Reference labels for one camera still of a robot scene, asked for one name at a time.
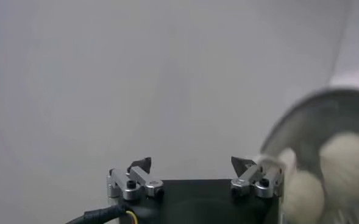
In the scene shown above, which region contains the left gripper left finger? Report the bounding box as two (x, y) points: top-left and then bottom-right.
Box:
(106, 156), (165, 201)

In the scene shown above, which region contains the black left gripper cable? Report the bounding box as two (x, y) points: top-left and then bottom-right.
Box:
(65, 204), (139, 224)

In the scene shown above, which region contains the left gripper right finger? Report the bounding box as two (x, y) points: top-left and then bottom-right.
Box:
(230, 156), (285, 200)

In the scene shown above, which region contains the stainless steel steamer basket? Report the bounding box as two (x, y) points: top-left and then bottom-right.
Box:
(260, 87), (359, 224)

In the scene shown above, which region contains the white steamed baozi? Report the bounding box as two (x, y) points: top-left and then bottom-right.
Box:
(281, 170), (325, 224)
(318, 132), (359, 203)

